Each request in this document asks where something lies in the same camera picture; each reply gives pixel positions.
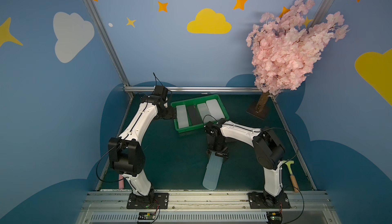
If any small circuit board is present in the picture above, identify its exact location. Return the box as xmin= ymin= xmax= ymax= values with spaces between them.
xmin=137 ymin=212 xmax=156 ymax=223
xmin=266 ymin=212 xmax=282 ymax=224

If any light teal frosted pencil case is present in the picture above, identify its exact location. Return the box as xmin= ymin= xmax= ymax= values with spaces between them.
xmin=203 ymin=153 xmax=223 ymax=190

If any aluminium frame post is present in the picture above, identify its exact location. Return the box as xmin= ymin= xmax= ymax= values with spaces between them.
xmin=307 ymin=0 xmax=334 ymax=29
xmin=83 ymin=0 xmax=134 ymax=99

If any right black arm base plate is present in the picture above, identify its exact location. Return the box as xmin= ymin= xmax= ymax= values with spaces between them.
xmin=248 ymin=192 xmax=291 ymax=209

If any right aluminium frame post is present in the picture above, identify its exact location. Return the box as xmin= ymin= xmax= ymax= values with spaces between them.
xmin=307 ymin=0 xmax=334 ymax=29

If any white opaque pencil case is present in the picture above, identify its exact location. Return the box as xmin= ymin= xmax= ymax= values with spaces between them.
xmin=206 ymin=99 xmax=225 ymax=120

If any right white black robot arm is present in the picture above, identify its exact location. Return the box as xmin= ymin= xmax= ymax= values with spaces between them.
xmin=204 ymin=118 xmax=285 ymax=200

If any green toy hammer wooden handle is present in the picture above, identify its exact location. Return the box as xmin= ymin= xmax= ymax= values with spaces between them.
xmin=282 ymin=160 xmax=300 ymax=193

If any left small circuit board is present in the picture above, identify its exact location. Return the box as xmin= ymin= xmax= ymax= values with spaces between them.
xmin=137 ymin=212 xmax=156 ymax=223

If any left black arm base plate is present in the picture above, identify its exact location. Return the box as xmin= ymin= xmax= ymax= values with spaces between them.
xmin=126 ymin=192 xmax=169 ymax=209

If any green plastic storage tray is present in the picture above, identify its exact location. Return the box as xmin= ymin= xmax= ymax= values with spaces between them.
xmin=171 ymin=94 xmax=230 ymax=133

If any pink artificial blossom tree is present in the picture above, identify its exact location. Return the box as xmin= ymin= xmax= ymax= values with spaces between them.
xmin=246 ymin=0 xmax=349 ymax=119

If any right small circuit board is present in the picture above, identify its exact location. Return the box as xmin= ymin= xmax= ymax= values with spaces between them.
xmin=266 ymin=212 xmax=282 ymax=224

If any left aluminium frame post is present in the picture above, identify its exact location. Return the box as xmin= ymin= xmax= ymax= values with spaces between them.
xmin=83 ymin=0 xmax=134 ymax=99

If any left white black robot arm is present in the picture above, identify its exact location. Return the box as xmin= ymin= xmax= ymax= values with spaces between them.
xmin=108 ymin=85 xmax=177 ymax=197

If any black pencil case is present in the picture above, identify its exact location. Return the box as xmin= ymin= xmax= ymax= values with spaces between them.
xmin=186 ymin=105 xmax=203 ymax=126

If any aluminium front rail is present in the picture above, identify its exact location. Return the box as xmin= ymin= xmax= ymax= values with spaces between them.
xmin=76 ymin=190 xmax=341 ymax=224

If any purple pink toy shovel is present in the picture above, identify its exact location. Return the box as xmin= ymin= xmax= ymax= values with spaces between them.
xmin=118 ymin=176 xmax=125 ymax=190

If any aluminium back frame bar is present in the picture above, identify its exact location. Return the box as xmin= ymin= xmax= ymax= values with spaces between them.
xmin=124 ymin=86 xmax=260 ymax=93

